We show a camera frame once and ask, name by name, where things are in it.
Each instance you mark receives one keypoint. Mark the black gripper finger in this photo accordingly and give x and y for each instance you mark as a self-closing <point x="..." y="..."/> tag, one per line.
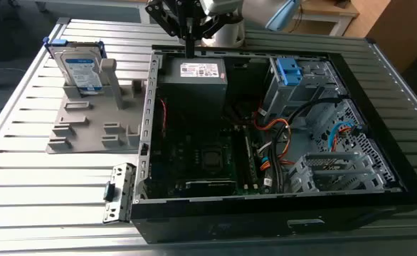
<point x="166" y="18"/>
<point x="216" y="26"/>

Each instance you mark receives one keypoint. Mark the hard disk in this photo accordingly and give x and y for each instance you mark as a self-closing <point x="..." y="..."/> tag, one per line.
<point x="82" y="72"/>

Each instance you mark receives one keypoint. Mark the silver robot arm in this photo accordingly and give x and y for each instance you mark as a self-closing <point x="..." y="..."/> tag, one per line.
<point x="230" y="34"/>

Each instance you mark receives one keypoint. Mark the grey metal disk bay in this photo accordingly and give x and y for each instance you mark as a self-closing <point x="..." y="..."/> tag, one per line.
<point x="340" y="173"/>

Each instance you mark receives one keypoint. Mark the grey power supply unit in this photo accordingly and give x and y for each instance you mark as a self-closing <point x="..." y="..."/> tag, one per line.
<point x="194" y="90"/>

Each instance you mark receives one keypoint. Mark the blue drive cage latch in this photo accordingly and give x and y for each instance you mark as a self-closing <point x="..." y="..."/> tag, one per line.
<point x="287" y="70"/>

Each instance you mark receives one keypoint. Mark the wooden desk white legs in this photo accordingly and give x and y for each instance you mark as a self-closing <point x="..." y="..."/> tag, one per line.
<point x="323" y="6"/>

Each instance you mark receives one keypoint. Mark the grey metal drive cage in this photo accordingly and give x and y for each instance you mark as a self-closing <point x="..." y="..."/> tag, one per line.
<point x="301" y="93"/>

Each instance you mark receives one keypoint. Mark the dark green motherboard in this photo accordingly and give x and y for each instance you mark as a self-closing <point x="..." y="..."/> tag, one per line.
<point x="180" y="149"/>

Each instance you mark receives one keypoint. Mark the black waste bin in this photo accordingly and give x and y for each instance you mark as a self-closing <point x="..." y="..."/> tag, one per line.
<point x="2" y="45"/>

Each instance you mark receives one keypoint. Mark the grey parts rack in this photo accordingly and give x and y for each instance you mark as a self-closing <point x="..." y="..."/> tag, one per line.
<point x="91" y="138"/>

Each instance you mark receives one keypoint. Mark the CPU socket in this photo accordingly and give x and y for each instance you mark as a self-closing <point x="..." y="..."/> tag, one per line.
<point x="212" y="160"/>

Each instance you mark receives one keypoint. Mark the green RAM stick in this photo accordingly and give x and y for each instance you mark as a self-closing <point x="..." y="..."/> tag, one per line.
<point x="250" y="160"/>

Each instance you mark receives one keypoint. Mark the black graphics card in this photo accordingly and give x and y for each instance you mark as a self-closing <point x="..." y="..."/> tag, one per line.
<point x="212" y="186"/>

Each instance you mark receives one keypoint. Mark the black PC case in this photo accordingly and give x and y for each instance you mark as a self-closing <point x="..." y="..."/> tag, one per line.
<point x="230" y="221"/>

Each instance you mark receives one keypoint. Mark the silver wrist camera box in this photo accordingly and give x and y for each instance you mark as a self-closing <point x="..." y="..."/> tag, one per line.
<point x="219" y="6"/>

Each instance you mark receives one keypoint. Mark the grey expansion slot bracket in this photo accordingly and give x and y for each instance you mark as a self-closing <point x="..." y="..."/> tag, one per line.
<point x="123" y="186"/>

